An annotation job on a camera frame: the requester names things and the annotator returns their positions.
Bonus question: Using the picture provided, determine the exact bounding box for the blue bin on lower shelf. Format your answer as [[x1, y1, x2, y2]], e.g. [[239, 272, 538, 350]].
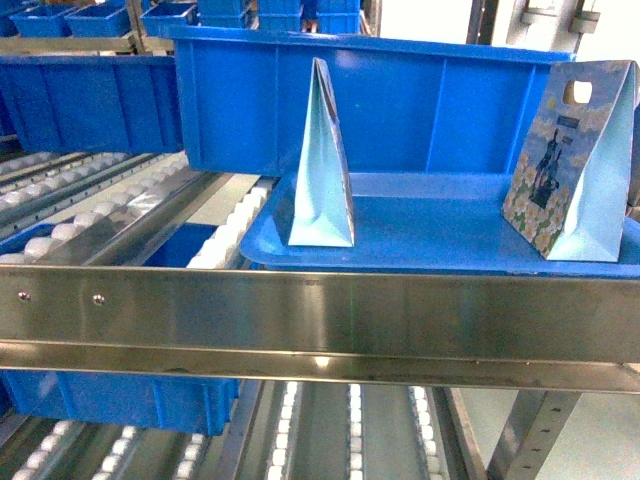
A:
[[1, 370, 240, 436]]

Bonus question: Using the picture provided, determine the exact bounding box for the steel rack front rail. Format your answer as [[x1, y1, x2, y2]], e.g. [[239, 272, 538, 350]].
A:
[[1, 266, 639, 393]]

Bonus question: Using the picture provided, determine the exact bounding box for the blue bin at left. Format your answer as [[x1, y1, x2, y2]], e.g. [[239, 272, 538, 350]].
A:
[[1, 55, 183, 154]]

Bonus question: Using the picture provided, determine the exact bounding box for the blue plastic tray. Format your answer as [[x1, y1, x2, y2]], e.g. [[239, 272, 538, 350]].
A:
[[240, 173, 639, 279]]

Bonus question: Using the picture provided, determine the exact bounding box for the large blue plastic bin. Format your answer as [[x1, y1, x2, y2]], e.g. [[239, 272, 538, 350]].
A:
[[161, 26, 571, 177]]

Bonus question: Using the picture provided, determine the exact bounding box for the flower gift bag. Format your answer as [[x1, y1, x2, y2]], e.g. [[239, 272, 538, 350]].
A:
[[501, 60, 639, 262], [288, 57, 355, 248]]

